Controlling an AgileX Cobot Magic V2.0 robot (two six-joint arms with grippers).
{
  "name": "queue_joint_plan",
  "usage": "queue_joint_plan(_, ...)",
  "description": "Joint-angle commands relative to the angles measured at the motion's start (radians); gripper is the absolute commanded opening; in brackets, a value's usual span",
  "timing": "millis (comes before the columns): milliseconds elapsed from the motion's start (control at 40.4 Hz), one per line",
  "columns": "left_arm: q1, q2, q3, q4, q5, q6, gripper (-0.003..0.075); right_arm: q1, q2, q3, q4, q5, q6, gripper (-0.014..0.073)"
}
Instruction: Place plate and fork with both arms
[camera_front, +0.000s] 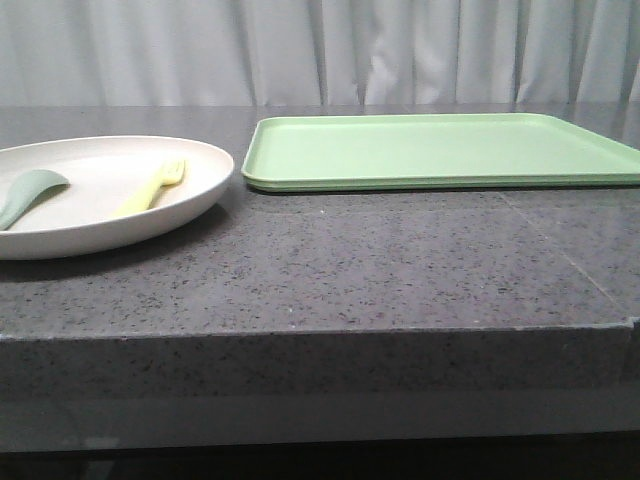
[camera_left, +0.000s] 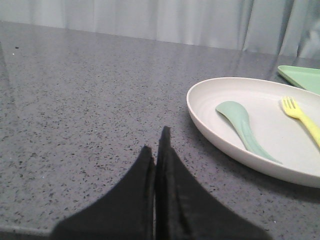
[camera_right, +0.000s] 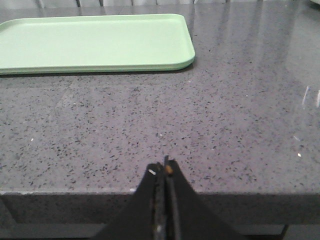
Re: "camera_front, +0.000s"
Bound white round plate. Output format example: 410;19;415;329
1;135;234;260

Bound yellow plastic fork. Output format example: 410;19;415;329
109;159;186;218

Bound light green serving tray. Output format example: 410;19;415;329
242;113;639;192

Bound white pleated curtain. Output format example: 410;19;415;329
1;1;639;107

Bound pale green spoon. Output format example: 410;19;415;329
1;169;70;230

